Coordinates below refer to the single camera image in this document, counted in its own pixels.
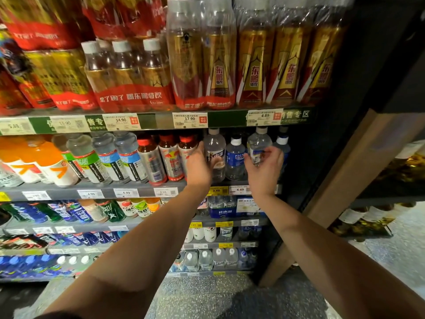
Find person's right hand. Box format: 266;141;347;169
244;146;285;198

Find person's left hand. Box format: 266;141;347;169
185;141;219;192

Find clear bottle grey label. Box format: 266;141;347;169
203;128;227;184

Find clear bottle white blue label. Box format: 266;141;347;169
247;126;273;166

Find person's left forearm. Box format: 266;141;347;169
42;183;213;319

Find person's right forearm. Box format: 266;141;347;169
251;193;425;319

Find brown bottle red cap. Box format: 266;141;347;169
158;133;185;182
178;134;200;180
136;137;168;186

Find blue white wrapped bottle pack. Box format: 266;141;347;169
197;195;267;219

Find white paper price tag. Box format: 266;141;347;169
102;113;141;132
246;108;284;127
172;112;209;129
49;115;90;134
0;118;36;136

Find row of shelf price labels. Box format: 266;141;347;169
46;242;258;255
0;185;283;202
5;219;260;235

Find green shelf strip sign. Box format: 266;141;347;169
28;114;107;135
207;108;311;128

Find group of small white bottles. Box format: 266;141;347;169
184;226;234;243

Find grey metal shelf board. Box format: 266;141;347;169
0;214;270;236
0;270;254;284
0;104;316;136
0;241;259;257
0;177;283;203

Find clear sports bottle blue label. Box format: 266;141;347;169
91;133;131;184
114;132;149;183

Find row of clear water jugs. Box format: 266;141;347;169
170;247;259;273

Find large golden drink bottle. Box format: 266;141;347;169
266;0;314;107
235;0;277;109
296;0;356;105

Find wooden beam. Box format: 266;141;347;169
258;109;425;288

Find wrapped pair of golden bottles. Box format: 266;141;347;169
166;0;238;111

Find wrapped pack white-capped golden bottles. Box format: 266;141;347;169
81;37;176;113

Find clear sports bottle green label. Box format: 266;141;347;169
51;134;89;181
66;135;112;185

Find group of gold foil bottles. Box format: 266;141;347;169
327;139;425;238

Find row of colourful drink bottles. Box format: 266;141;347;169
0;197;164;224

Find dark display shelf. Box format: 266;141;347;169
350;177;425;209

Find row of dark blue bottles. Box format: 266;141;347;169
33;230;129;247

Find black cabinet side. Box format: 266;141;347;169
262;0;425;283

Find orange drink bottle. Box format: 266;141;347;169
0;137;41;184
12;137;54;185
33;139;80;188

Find red gold wrapped bottle pack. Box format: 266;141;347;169
81;0;167;40
24;48;99;112
0;25;56;110
0;68;33;117
0;0;83;52

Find row of blue white-capped bottles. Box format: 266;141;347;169
0;254;102;279

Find pile of dark snack packets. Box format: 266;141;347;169
0;234;48;250

